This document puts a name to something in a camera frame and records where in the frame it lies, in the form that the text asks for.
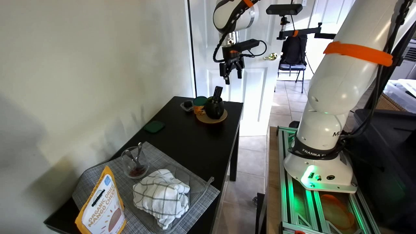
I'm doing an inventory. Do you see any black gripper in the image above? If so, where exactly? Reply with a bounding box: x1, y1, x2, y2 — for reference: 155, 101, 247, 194
219, 42, 246, 85

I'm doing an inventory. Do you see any black remote control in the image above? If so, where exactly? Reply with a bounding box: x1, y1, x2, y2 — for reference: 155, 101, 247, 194
212, 84, 225, 102

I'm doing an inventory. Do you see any black ceramic mug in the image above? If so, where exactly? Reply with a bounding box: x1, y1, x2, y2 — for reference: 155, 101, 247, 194
203, 94, 227, 120

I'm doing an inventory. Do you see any white door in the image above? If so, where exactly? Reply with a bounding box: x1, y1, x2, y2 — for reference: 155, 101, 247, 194
188, 0, 315, 136

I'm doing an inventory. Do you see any green and white cup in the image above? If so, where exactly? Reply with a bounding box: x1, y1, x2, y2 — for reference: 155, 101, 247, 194
191, 94, 210, 116

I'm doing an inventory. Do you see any round cork coaster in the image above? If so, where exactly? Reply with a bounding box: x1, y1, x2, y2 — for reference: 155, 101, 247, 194
195, 107, 229, 126

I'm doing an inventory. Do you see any folding chair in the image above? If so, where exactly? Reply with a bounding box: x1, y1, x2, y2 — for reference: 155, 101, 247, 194
276, 61, 308, 94

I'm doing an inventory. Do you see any black backpack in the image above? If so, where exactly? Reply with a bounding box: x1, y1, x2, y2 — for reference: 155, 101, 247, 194
280, 31, 310, 66

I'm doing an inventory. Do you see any black table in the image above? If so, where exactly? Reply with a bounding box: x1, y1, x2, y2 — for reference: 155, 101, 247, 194
43, 94, 246, 234

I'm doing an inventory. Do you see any green square lid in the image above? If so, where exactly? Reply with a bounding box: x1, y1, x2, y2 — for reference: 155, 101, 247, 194
143, 119, 167, 135

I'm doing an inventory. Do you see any wooden board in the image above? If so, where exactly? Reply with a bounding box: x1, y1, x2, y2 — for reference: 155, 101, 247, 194
266, 124, 284, 234

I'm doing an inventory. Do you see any metal spoon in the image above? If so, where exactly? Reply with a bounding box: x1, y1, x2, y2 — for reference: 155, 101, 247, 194
133, 140, 146, 168

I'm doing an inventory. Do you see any white checkered cloth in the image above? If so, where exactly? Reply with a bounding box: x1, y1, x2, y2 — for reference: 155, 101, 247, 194
132, 167, 193, 230

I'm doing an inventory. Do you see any grey woven placemat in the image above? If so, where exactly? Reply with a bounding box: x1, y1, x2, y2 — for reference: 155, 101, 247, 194
71, 140, 223, 234

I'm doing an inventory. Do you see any orange paper pouch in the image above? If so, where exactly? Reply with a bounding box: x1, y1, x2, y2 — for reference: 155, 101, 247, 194
74, 165, 129, 234

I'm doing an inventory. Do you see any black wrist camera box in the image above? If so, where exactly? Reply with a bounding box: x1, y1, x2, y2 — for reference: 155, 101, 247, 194
233, 37, 262, 55

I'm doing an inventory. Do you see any orange strap on arm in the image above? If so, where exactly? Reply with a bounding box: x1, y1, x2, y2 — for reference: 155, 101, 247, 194
323, 40, 396, 67

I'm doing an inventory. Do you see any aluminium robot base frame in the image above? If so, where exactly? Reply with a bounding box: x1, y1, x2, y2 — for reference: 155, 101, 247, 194
277, 124, 384, 234

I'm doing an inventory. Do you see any black corrugated cable conduit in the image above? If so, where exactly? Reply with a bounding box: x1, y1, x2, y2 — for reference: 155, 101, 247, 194
344, 0, 415, 136

